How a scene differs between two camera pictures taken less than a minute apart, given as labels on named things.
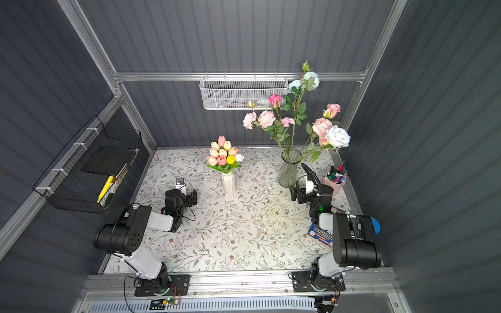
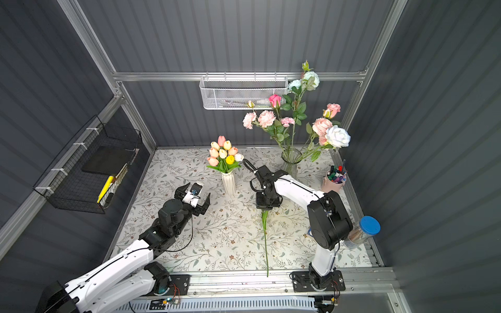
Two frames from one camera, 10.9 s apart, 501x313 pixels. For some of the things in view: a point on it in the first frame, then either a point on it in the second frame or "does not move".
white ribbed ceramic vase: [229, 184] does not move
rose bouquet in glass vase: [285, 121] does not move
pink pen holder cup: [335, 178] does not move
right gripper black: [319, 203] → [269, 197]
